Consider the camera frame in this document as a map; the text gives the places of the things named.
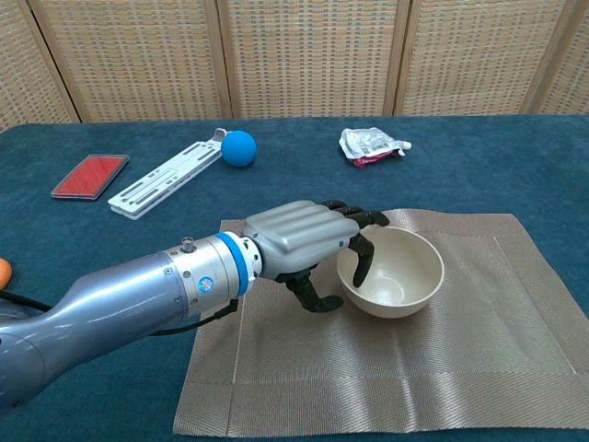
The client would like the crumpled white spout pouch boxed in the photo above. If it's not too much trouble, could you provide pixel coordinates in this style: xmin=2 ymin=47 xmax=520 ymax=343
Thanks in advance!
xmin=339 ymin=126 xmax=413 ymax=170

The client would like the white folding stand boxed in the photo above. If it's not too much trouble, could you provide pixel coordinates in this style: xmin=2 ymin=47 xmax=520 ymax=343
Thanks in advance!
xmin=107 ymin=128 xmax=229 ymax=222

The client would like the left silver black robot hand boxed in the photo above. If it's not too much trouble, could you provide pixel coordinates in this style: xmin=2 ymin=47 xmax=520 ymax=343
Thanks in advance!
xmin=241 ymin=199 xmax=391 ymax=313

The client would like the blue ball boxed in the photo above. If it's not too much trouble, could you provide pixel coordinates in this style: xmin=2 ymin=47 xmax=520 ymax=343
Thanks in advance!
xmin=220 ymin=130 xmax=258 ymax=168

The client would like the woven bamboo screen panel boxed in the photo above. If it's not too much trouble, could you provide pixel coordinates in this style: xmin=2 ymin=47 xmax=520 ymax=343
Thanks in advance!
xmin=522 ymin=0 xmax=589 ymax=116
xmin=0 ymin=0 xmax=82 ymax=133
xmin=393 ymin=0 xmax=579 ymax=117
xmin=27 ymin=0 xmax=234 ymax=123
xmin=215 ymin=0 xmax=410 ymax=120

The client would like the blue felt table cover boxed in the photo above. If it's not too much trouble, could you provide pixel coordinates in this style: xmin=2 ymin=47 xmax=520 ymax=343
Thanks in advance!
xmin=0 ymin=113 xmax=589 ymax=442

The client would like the beige bowl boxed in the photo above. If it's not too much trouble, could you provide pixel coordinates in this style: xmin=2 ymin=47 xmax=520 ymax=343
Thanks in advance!
xmin=336 ymin=225 xmax=445 ymax=320

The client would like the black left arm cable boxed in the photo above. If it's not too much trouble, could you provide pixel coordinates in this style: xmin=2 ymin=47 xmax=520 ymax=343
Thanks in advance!
xmin=0 ymin=289 xmax=239 ymax=336

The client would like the brown woven placemat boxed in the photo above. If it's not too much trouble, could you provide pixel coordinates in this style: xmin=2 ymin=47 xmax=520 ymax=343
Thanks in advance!
xmin=172 ymin=207 xmax=589 ymax=438

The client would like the red card in clear case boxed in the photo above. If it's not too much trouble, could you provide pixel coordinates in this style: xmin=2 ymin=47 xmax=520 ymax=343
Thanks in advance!
xmin=50 ymin=154 xmax=131 ymax=202

